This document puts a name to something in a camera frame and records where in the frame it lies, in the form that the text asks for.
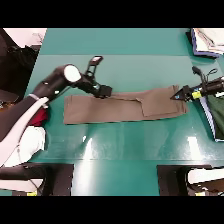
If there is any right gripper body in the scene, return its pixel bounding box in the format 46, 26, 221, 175
181, 84, 203, 101

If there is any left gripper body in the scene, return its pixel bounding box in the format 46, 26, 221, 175
94, 84, 114, 100

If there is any brown garment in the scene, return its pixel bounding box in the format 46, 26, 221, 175
63, 84, 191, 126

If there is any dark green garment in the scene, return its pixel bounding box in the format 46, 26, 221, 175
207, 94, 224, 140

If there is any white garment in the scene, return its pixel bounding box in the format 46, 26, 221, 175
193, 27, 224, 55
2, 125, 47, 168

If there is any red garment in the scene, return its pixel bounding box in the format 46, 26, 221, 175
27, 107, 50, 127

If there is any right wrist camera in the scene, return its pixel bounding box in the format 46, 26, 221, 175
191, 65, 219, 86

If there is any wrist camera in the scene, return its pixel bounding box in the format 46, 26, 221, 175
84, 55, 104, 80
191, 65, 219, 86

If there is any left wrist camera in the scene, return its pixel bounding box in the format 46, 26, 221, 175
84, 55, 104, 80

